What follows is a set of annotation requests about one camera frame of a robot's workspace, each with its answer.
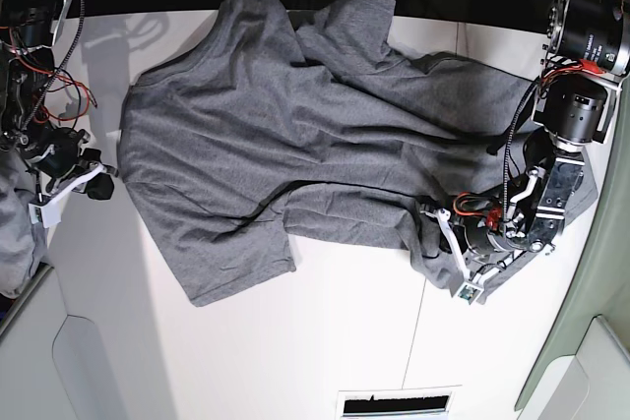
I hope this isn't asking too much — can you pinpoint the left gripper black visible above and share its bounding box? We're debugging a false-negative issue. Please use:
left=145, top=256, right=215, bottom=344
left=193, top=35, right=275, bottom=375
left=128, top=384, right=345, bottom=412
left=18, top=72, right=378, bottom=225
left=417, top=201, right=530, bottom=287

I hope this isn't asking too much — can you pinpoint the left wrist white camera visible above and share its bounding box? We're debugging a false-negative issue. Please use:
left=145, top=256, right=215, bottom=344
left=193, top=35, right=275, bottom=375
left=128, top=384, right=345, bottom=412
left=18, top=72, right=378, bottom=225
left=451, top=281, right=483, bottom=305

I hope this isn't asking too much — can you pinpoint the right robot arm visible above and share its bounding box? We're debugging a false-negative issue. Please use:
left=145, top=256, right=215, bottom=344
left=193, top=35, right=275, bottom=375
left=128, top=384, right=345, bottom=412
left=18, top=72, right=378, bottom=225
left=1, top=0, right=117, bottom=201

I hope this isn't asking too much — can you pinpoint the white bin right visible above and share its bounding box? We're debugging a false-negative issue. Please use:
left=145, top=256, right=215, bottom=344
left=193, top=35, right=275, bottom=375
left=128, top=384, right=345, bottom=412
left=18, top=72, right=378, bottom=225
left=511, top=315, right=630, bottom=420

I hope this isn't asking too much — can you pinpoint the white bin left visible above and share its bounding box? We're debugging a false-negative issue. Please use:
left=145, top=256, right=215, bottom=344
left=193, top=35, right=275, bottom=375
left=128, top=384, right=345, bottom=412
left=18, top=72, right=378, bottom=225
left=1, top=267, right=129, bottom=419

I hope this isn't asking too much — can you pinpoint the grey clothes pile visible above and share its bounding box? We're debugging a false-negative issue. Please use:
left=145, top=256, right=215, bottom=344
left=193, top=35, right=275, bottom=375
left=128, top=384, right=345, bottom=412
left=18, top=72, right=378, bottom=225
left=1, top=151, right=47, bottom=299

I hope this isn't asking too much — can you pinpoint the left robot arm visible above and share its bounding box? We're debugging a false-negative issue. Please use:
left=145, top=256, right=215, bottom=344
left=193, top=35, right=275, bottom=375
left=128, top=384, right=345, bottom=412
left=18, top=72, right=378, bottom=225
left=423, top=0, right=629, bottom=302

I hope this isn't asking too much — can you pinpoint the white bin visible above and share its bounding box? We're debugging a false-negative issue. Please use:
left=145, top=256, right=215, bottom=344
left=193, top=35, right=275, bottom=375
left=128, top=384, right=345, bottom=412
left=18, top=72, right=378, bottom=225
left=511, top=315, right=630, bottom=420
left=1, top=267, right=129, bottom=419

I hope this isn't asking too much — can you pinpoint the wrist white camera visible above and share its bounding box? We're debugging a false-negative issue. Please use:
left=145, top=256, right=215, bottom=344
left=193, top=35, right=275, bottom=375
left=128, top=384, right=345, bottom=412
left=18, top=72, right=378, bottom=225
left=451, top=281, right=483, bottom=305
left=29, top=201, right=61, bottom=228

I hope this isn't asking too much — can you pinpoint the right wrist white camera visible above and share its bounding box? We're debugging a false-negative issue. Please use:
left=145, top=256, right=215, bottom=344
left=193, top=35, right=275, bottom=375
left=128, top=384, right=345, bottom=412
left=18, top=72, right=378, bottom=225
left=29, top=201, right=61, bottom=228

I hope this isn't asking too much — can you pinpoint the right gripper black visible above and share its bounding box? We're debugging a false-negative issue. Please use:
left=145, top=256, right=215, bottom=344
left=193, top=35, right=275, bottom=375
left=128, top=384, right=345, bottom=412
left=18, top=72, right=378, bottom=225
left=27, top=127, right=114, bottom=201

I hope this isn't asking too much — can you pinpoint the grey t-shirt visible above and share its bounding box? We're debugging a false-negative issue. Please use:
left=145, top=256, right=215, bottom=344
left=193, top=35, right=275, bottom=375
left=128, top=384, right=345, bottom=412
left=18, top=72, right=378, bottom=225
left=117, top=0, right=599, bottom=310

